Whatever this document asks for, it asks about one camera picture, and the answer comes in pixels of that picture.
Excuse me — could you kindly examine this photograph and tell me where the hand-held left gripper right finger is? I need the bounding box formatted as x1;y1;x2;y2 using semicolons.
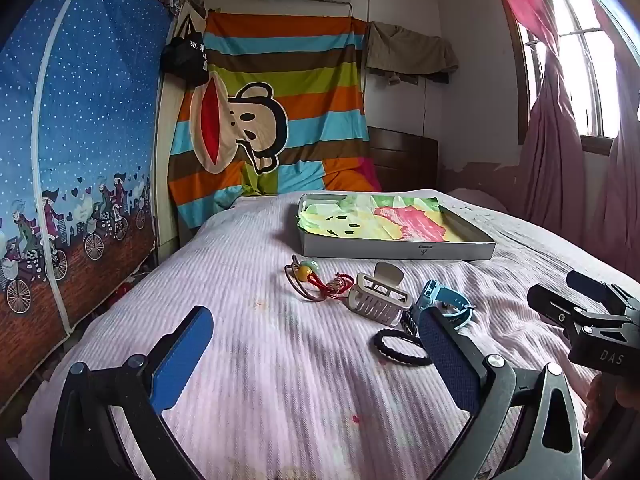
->
417;306;583;480

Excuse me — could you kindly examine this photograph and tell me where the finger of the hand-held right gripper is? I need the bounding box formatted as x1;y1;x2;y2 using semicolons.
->
566;270;626;307
527;284;585;333

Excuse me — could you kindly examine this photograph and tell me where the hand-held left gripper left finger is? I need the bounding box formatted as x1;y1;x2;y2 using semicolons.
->
50;305;216;480

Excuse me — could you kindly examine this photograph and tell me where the black white braided cord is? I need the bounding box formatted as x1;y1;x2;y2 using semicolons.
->
400;307;422;339

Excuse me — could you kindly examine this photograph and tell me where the black braided hair tie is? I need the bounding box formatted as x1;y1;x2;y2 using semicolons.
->
372;329;434;366

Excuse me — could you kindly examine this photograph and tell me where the blue watch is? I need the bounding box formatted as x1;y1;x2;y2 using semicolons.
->
412;280;477;332

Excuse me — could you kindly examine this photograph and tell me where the white hair claw clip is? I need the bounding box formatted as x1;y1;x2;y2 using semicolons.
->
347;261;414;327

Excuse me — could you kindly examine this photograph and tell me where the grey shallow box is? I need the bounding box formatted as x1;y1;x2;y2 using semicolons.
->
297;192;497;261

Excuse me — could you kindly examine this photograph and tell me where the red cord bracelet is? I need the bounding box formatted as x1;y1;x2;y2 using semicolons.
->
312;272;358;299

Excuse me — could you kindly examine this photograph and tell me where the brown hair tie with beads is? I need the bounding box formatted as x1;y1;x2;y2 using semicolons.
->
285;255;332;304

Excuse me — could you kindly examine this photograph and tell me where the person's right hand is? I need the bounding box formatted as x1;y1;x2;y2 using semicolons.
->
585;374;640;441

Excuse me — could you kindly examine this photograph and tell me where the pink ribbed bedspread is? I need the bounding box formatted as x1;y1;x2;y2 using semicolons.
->
10;189;640;480

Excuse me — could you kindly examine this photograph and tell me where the pink curtain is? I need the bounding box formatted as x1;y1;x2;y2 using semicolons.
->
487;0;640;277

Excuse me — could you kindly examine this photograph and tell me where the pink pillow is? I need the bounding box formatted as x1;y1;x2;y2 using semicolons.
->
446;187;507;212

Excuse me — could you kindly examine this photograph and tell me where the colourful painted paper lining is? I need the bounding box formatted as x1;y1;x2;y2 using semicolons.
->
299;196;481;243

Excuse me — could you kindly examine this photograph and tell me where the dark wooden headboard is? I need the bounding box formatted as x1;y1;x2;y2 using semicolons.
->
367;126;440;192

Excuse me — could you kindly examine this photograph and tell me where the window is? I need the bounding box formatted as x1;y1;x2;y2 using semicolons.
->
517;0;640;142

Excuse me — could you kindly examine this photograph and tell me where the blue printed fabric wardrobe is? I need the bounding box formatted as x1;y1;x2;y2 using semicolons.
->
0;0;175;401

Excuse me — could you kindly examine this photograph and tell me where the striped monkey print blanket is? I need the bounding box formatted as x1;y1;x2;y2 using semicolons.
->
167;10;382;234

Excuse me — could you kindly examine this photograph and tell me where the khaki hanging garment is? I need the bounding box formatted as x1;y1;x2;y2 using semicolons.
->
365;21;460;86

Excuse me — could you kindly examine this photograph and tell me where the black hanging bag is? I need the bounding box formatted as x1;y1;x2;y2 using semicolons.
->
160;15;210;86

